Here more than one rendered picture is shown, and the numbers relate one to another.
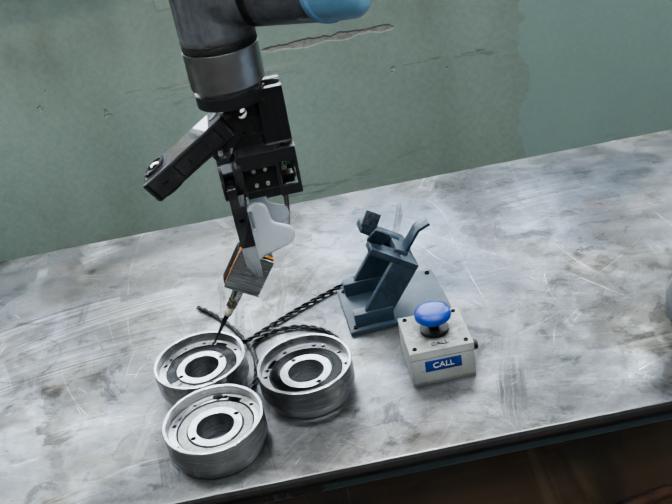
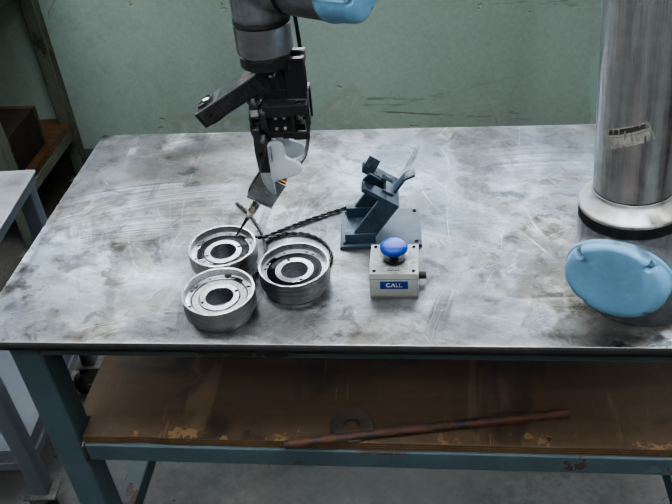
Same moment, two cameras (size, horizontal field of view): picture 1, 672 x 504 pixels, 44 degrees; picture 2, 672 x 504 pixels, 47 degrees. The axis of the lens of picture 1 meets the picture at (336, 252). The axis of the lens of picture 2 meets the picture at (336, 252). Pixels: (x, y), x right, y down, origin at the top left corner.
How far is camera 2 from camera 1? 27 cm
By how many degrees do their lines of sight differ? 11
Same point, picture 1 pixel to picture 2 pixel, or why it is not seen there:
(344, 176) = (420, 95)
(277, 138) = (296, 96)
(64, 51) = not seen: outside the picture
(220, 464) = (215, 324)
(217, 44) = (255, 24)
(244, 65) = (274, 41)
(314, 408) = (292, 298)
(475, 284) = (447, 227)
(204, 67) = (245, 38)
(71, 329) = (142, 201)
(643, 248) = not seen: hidden behind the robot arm
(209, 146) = (245, 94)
